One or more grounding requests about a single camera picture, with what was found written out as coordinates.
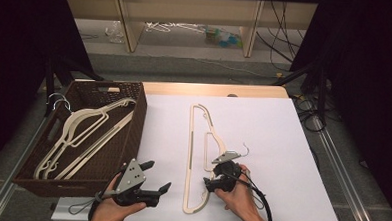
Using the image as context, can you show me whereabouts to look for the person's left hand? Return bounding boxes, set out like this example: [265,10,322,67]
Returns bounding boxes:
[88,171,148,221]

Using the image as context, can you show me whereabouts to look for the brown woven basket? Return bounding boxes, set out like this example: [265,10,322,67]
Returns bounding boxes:
[11,76,149,202]

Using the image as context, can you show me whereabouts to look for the thin white floor cable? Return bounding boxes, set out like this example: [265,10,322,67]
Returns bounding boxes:
[142,51,278,80]

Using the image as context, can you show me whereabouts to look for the black curtain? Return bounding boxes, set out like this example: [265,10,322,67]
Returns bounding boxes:
[282,0,392,221]
[0,0,98,184]

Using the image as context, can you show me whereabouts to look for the white hangers on floor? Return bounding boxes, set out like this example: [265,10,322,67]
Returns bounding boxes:
[144,20,206,36]

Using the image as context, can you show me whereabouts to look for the hanging black cables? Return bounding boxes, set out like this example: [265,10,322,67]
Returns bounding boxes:
[254,0,307,73]

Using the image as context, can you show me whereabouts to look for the clear plastic bag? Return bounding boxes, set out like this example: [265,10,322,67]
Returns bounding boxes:
[104,19,126,44]

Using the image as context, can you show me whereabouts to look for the coiled black floor cables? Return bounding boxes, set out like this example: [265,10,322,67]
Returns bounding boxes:
[291,93,331,133]

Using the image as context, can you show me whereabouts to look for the grey left gripper cable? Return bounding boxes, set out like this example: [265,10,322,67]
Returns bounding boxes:
[66,190,115,219]

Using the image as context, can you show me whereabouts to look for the beige wooden shelf unit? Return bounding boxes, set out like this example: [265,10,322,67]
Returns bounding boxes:
[62,0,319,62]

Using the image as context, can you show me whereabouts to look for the person's right hand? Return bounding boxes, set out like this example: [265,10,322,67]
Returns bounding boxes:
[213,162,267,221]

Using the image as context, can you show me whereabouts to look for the metal floor rail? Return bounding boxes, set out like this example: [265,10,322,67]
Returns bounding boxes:
[306,115,387,221]
[0,114,50,221]

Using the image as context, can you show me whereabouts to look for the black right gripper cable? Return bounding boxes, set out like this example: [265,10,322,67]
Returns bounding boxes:
[223,171,278,221]

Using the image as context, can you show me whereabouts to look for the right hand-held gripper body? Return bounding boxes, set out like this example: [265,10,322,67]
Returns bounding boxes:
[209,149,244,195]

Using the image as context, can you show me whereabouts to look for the black stand legs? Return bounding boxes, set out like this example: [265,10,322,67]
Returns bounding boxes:
[269,58,331,125]
[43,55,105,120]

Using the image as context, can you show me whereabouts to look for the colourful plastic bag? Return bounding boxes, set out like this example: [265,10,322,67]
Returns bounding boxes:
[204,26,245,49]

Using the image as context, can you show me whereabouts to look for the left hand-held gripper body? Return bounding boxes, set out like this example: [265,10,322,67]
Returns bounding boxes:
[114,156,164,209]

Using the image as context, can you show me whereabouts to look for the white table cover sheet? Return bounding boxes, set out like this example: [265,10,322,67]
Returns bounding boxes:
[50,87,347,221]

